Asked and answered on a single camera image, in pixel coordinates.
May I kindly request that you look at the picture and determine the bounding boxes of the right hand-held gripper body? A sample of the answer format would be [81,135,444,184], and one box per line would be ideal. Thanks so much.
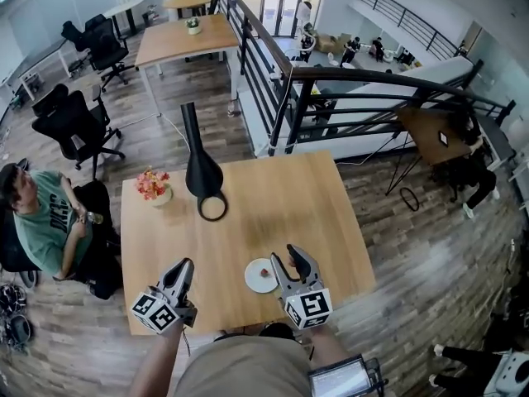
[280,279,334,332]

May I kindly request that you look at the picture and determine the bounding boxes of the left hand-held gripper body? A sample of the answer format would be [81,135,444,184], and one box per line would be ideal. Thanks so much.
[131,283,199,336]

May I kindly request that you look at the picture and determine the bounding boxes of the small white plate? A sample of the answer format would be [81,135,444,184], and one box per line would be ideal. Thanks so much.
[244,257,283,294]

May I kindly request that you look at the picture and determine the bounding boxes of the person's left forearm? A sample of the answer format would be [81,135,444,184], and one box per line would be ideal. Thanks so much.
[126,322,188,397]

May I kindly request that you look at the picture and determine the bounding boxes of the person's right forearm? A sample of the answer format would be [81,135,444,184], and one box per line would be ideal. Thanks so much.
[307,323,353,372]

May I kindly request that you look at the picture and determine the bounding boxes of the person's torso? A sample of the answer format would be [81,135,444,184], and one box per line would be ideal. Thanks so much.
[172,334,314,397]

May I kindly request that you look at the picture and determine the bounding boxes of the pink flowers in white pot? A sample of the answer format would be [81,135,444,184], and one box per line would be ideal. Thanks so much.
[134,165,174,208]

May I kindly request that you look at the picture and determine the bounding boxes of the row of black headsets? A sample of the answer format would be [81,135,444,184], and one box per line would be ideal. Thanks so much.
[0,282,37,354]

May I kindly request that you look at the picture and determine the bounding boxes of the black office chair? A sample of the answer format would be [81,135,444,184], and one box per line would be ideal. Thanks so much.
[60,19,90,79]
[31,82,126,180]
[0,203,43,292]
[83,13,136,93]

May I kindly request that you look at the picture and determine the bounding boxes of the black stair railing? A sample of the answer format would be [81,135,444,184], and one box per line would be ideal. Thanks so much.
[212,0,518,157]

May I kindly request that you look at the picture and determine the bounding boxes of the small dark wooden table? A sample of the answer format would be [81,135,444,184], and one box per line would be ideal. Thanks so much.
[395,105,477,168]

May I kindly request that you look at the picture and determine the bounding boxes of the wooden table white legs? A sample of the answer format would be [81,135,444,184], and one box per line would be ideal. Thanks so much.
[134,12,241,116]

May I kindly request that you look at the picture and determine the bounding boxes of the white robot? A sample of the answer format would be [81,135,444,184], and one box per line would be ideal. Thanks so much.
[294,1,320,65]

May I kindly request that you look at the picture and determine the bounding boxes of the grey desk white legs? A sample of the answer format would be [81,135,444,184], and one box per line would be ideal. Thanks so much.
[17,39,74,101]

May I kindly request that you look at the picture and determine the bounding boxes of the black balcony railing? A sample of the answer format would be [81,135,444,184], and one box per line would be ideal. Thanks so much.
[351,0,463,62]

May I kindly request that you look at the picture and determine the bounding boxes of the round white table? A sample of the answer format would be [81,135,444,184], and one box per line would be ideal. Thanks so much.
[102,0,146,37]

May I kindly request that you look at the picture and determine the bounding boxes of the round wooden table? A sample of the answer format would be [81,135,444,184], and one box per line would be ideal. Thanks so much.
[162,0,213,21]

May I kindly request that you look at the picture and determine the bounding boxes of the black cable ring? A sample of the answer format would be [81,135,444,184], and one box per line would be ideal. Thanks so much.
[398,185,421,213]

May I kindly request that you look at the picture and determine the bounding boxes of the white floor cable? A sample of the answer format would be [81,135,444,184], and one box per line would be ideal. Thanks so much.
[117,111,192,153]

